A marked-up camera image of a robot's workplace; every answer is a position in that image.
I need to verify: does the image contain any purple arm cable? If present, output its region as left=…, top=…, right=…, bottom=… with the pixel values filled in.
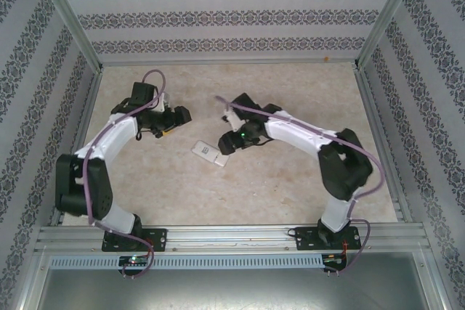
left=82, top=69, right=169, bottom=280
left=216, top=95, right=384, bottom=274

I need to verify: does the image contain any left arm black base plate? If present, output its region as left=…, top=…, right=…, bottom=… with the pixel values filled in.
left=102, top=228, right=168, bottom=253

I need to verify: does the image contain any aluminium frame post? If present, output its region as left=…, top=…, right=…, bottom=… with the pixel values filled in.
left=32, top=0, right=103, bottom=73
left=410, top=221, right=457, bottom=310
left=10, top=248, right=48, bottom=310
left=355, top=0, right=425, bottom=68

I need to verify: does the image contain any white remote control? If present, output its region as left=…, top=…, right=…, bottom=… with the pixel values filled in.
left=191, top=140, right=223, bottom=164

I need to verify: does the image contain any grey metal sheet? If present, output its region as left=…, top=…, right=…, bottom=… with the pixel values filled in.
left=36, top=251, right=442, bottom=310

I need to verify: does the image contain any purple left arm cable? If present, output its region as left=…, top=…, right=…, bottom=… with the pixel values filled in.
left=82, top=69, right=169, bottom=280

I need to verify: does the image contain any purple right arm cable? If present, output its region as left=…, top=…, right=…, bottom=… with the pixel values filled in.
left=216, top=95, right=384, bottom=274

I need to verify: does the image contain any aluminium mounting rail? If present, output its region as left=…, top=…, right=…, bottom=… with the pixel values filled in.
left=36, top=224, right=426, bottom=253

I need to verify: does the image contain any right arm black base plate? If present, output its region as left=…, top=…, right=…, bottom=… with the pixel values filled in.
left=296, top=226, right=359, bottom=252

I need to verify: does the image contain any white slotted cable duct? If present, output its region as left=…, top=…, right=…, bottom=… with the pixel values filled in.
left=49, top=254, right=324, bottom=269

